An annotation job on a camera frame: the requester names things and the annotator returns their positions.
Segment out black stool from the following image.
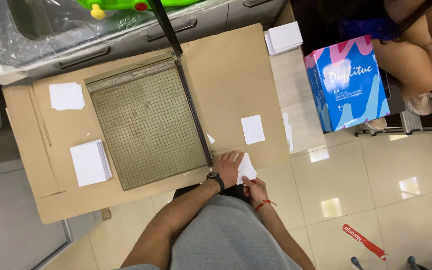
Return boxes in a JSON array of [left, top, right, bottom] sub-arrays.
[[354, 70, 432, 137]]

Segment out white paper strips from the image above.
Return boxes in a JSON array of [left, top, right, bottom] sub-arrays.
[[282, 112, 294, 153]]

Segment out red string bracelet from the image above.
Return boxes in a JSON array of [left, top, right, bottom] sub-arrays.
[[255, 200, 277, 212]]

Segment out blue pink paper ream box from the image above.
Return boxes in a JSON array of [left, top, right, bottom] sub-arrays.
[[304, 35, 391, 133]]

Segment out small white paper stack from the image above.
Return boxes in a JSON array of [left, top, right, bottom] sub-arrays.
[[236, 152, 258, 185]]

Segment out thick white paper stack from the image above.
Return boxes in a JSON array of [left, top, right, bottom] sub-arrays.
[[69, 139, 113, 188]]

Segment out person's right hand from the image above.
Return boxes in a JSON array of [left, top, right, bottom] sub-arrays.
[[242, 177, 269, 208]]

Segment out person's grey shirt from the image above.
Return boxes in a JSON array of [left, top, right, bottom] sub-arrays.
[[116, 195, 304, 270]]

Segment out black wristwatch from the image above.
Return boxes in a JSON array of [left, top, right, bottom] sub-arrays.
[[206, 172, 226, 195]]

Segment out large brown cardboard sheet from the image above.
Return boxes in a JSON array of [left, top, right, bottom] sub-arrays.
[[2, 23, 291, 225]]

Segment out red floor sticker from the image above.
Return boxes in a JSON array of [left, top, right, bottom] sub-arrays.
[[342, 223, 388, 262]]

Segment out green plastic toy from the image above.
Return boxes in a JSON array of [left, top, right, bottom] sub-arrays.
[[75, 0, 205, 21]]

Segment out person's black shorts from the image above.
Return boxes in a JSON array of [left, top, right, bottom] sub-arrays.
[[172, 183, 255, 205]]

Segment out single white paper sheet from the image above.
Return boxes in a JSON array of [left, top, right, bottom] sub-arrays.
[[241, 114, 266, 146]]

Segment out person's left hand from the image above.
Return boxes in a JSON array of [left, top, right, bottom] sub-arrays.
[[213, 151, 245, 188]]

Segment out thin white paper pile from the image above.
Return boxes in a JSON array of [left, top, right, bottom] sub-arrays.
[[49, 82, 86, 112]]

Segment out gridded paper cutter base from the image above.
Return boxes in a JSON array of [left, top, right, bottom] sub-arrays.
[[84, 52, 214, 191]]

